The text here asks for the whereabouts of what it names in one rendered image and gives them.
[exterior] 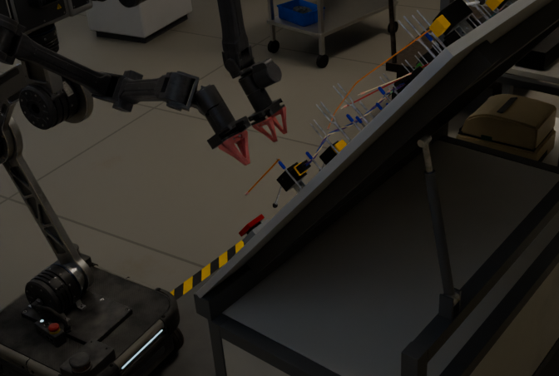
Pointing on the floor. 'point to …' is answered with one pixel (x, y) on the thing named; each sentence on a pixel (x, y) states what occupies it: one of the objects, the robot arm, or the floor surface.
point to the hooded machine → (121, 19)
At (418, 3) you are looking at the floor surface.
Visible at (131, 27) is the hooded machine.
